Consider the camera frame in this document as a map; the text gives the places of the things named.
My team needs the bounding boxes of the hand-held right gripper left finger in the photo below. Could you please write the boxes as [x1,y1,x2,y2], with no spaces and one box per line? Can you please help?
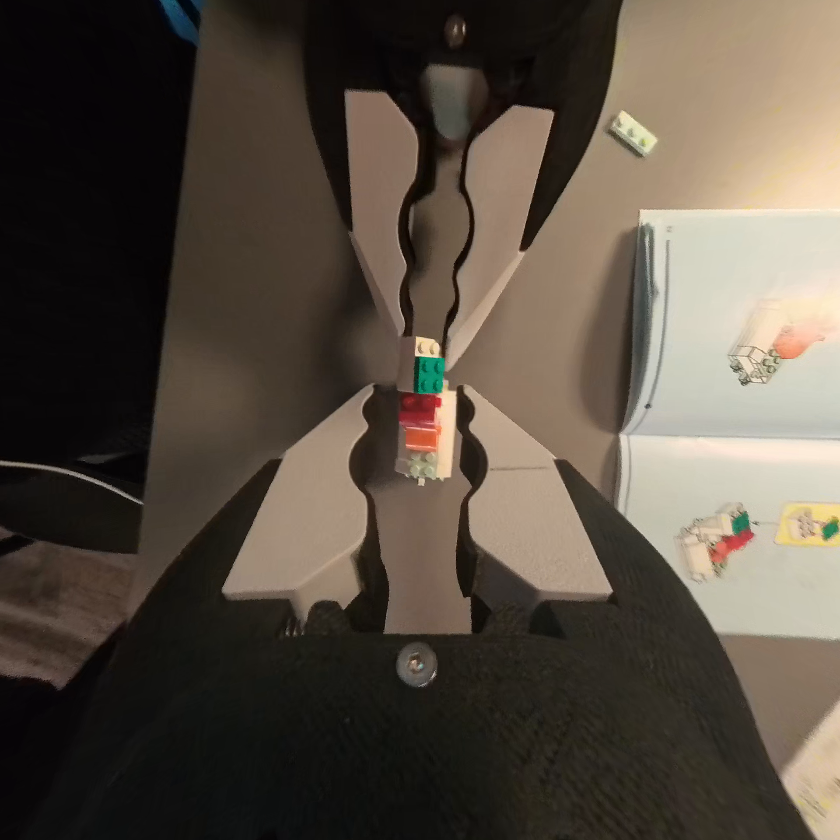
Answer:
[222,386,385,627]

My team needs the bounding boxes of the teal and white lego brick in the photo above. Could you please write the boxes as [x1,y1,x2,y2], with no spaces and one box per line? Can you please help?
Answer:
[399,335,448,395]

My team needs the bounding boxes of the red and white lego build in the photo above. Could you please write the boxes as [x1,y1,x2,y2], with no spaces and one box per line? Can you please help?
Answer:
[394,379,458,487]

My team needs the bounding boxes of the pale blue instruction booklet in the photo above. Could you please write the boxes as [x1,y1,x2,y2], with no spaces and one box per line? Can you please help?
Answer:
[616,209,840,641]

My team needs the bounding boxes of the pale green lego plate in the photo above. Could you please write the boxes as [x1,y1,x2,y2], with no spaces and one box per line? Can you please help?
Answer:
[609,110,658,157]

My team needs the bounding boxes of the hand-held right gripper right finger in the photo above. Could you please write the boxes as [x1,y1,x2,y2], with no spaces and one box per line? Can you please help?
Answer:
[456,386,615,613]

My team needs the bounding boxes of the small white instruction booklet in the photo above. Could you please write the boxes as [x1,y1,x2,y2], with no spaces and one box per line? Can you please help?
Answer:
[781,722,840,840]

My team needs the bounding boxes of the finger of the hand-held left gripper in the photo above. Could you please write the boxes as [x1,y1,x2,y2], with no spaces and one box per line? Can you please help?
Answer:
[445,104,554,367]
[344,89,424,339]

